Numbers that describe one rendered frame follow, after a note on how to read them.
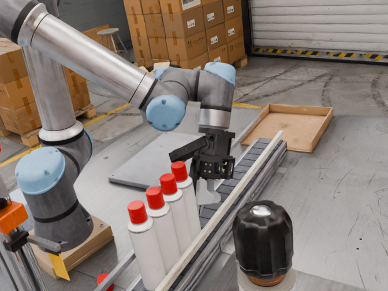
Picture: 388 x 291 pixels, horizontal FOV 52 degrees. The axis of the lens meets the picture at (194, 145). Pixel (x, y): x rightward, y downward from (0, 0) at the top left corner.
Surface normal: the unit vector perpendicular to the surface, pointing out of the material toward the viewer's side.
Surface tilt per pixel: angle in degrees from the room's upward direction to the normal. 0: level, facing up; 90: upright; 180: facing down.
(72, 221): 75
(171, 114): 93
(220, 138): 60
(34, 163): 10
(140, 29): 91
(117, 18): 90
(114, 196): 0
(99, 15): 90
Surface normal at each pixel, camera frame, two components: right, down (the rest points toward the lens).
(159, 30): -0.58, 0.46
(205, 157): -0.50, -0.04
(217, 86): -0.06, 0.01
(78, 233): 0.69, -0.05
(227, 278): -0.14, -0.88
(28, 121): 0.72, 0.22
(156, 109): -0.10, 0.51
